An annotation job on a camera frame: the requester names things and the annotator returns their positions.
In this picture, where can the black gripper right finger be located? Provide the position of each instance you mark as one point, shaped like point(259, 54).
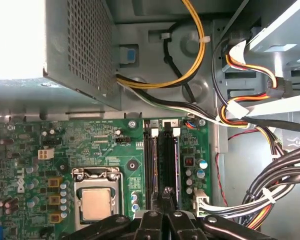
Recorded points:
point(182, 225)

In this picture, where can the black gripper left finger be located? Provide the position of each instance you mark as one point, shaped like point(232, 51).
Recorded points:
point(150, 225)

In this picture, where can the black RAM slot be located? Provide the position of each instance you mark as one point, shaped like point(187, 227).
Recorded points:
point(166, 155)
point(147, 162)

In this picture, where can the metal socket cover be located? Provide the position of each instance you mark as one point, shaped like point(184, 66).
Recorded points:
point(117, 210)

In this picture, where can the black open PC case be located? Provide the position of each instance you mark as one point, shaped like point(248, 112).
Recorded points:
point(240, 162)

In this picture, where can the green motherboard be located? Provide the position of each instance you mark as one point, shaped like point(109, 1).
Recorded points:
point(102, 150)

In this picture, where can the white power socket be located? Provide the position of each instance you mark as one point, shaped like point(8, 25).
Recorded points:
point(45, 153)

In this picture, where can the blue plastic latch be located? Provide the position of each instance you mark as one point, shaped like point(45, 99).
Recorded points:
point(130, 55)

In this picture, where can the grey power supply unit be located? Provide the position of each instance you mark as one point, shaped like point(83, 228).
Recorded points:
point(90, 50)

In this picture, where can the grey metal drive cage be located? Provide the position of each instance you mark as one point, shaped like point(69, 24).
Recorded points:
point(277, 32)

